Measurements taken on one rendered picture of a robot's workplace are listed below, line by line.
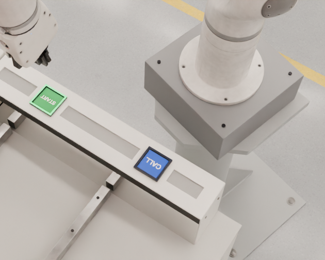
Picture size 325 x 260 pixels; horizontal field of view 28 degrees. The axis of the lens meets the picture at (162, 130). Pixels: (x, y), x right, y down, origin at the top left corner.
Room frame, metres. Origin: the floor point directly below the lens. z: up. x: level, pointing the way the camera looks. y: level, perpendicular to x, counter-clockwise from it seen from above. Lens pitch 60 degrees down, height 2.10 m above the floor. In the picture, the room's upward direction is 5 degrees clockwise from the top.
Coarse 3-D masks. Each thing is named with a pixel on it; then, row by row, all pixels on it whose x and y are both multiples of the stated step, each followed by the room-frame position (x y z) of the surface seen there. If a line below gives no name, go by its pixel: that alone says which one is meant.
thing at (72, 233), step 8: (96, 192) 0.55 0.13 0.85; (104, 192) 0.55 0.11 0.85; (96, 200) 0.53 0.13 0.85; (104, 200) 0.54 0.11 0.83; (88, 208) 0.51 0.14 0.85; (96, 208) 0.52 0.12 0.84; (80, 216) 0.49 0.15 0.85; (88, 216) 0.49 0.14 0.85; (72, 224) 0.47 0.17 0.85; (80, 224) 0.48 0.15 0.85; (72, 232) 0.46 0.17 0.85; (80, 232) 0.47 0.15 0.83; (64, 240) 0.44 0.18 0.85; (72, 240) 0.44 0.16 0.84; (56, 248) 0.42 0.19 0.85; (64, 248) 0.42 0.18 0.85; (48, 256) 0.40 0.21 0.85; (56, 256) 0.40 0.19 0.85
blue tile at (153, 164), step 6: (150, 150) 0.60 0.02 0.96; (144, 156) 0.59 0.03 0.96; (150, 156) 0.59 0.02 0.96; (156, 156) 0.59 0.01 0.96; (144, 162) 0.57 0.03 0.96; (150, 162) 0.57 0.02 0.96; (156, 162) 0.57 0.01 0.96; (162, 162) 0.57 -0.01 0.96; (144, 168) 0.56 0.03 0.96; (150, 168) 0.56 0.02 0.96; (156, 168) 0.56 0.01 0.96; (162, 168) 0.56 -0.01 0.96; (150, 174) 0.55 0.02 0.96; (156, 174) 0.55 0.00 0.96
